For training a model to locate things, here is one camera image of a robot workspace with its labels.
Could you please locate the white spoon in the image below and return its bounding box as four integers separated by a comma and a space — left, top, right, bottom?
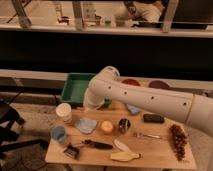
114, 139, 130, 151

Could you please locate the red bowl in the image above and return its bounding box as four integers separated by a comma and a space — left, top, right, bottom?
122, 79, 140, 86

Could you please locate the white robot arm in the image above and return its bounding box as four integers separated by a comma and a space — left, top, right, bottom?
83, 66, 213, 137

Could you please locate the brown grape bunch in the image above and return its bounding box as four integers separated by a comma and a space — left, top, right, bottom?
170, 124, 187, 161

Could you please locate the small metal cup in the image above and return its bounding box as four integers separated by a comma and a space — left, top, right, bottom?
118, 118, 131, 134

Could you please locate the light blue cloth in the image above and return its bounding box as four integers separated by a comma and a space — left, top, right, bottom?
126, 104, 141, 116

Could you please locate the white paper cup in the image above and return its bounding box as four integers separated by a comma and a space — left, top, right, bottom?
56, 103, 72, 122

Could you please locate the black chair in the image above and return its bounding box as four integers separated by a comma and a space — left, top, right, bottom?
0, 99, 49, 159

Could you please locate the blue plastic cup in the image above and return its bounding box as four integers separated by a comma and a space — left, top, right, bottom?
50, 126, 67, 143

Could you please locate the black rectangular box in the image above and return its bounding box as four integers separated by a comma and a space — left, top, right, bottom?
143, 114, 165, 123

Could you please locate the blue folded cloth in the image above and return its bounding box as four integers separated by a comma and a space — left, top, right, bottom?
75, 117, 98, 134

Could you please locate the green plastic tray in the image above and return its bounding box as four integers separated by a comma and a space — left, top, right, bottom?
60, 72, 112, 108

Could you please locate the black binder clip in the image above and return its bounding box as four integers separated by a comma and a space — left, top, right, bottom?
64, 145, 79, 159

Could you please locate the purple bowl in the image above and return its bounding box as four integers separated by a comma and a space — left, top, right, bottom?
149, 80, 170, 90

